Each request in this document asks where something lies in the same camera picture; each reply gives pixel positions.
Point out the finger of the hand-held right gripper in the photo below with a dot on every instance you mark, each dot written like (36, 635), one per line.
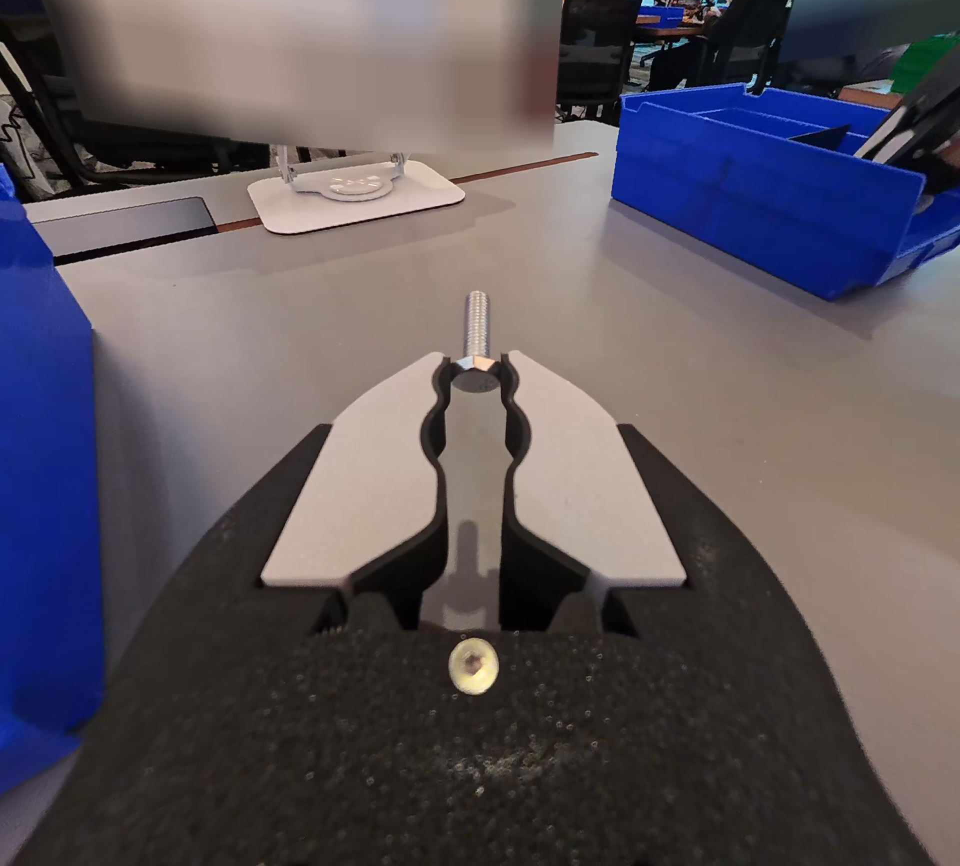
(892, 135)

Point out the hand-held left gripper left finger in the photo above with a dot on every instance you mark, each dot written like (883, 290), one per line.
(352, 491)

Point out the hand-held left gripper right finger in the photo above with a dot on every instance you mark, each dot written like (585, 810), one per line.
(592, 491)

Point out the blue divided plastic bin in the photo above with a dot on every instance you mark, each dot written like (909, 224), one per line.
(750, 206)
(45, 468)

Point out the silver hex bolt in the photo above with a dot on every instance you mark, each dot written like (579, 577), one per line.
(478, 326)

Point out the wooden top work table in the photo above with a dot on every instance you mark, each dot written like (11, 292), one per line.
(870, 92)

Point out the green plastic bin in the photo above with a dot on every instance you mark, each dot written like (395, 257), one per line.
(930, 60)

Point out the black office chair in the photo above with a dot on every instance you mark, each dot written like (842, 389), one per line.
(750, 18)
(607, 18)

